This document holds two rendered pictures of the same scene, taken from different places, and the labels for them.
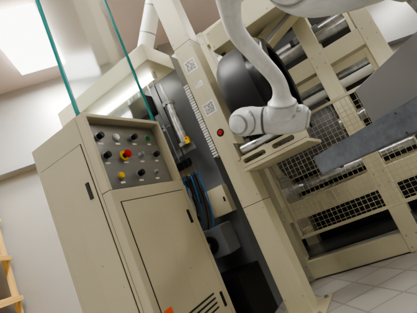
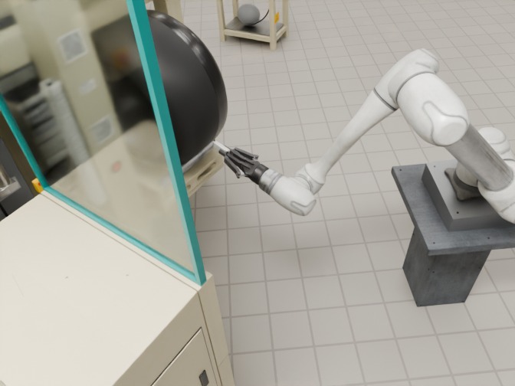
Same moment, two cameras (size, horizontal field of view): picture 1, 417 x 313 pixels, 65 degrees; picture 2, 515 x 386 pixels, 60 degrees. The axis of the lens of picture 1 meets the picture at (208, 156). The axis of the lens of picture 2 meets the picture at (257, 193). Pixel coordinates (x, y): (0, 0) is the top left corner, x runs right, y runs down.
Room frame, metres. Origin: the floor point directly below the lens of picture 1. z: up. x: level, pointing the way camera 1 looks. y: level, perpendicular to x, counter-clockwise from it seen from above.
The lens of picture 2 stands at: (1.12, 0.97, 2.07)
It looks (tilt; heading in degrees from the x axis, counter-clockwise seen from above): 45 degrees down; 281
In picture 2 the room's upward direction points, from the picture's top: 4 degrees counter-clockwise
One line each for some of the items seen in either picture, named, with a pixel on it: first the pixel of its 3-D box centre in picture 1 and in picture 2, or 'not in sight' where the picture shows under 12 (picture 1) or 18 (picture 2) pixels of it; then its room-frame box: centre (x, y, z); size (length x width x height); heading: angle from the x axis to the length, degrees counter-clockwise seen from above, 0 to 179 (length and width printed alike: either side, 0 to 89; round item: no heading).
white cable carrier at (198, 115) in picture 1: (203, 120); not in sight; (1.90, -0.06, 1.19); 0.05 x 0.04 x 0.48; 153
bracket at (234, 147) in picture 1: (249, 151); not in sight; (1.87, -0.22, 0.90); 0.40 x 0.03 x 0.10; 153
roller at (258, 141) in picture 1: (269, 136); (185, 165); (1.66, -0.32, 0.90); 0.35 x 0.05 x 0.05; 63
